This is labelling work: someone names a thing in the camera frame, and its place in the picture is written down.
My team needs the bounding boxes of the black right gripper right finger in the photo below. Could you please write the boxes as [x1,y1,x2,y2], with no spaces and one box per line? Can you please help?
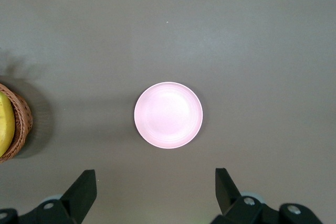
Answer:
[209,167,322,224]

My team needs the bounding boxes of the pink round plate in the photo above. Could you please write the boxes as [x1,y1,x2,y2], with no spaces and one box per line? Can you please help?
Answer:
[133,81,204,149]

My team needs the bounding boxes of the yellow banana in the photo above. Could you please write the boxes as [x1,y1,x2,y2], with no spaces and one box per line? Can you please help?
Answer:
[0,92,15,158]

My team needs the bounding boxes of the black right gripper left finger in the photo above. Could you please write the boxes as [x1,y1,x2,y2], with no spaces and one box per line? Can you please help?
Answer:
[0,169,98,224]

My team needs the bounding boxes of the brown wicker basket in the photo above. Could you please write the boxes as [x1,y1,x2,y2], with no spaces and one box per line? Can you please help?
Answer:
[0,83,34,164]

